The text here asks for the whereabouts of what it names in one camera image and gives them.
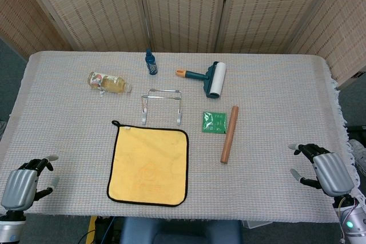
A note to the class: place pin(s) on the beige woven tablecloth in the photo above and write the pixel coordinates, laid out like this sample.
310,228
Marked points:
271,141

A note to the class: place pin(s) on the blue padded seat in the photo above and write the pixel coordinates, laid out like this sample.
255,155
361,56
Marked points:
180,231

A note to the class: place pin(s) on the teal lint roller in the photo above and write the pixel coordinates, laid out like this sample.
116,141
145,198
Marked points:
217,79

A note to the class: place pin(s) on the white sneaker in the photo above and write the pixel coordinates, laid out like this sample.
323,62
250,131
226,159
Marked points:
357,152

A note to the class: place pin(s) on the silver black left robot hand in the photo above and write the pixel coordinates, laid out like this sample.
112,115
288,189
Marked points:
20,189

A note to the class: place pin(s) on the green tea packet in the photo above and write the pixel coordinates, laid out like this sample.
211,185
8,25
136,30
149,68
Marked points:
214,122

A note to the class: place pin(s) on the wooden rolling pin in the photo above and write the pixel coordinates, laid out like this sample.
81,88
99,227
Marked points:
229,135

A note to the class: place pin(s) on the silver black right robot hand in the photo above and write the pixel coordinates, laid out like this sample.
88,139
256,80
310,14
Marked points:
333,174

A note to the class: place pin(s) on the blue spray bottle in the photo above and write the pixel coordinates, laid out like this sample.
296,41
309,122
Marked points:
151,65

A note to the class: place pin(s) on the clear plastic tea bottle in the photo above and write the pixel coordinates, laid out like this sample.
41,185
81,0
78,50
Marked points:
110,82

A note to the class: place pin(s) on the yellow cloth with black back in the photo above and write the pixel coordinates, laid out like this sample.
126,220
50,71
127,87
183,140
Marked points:
148,164

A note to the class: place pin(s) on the bamboo folding screen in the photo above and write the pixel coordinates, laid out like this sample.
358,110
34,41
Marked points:
186,9

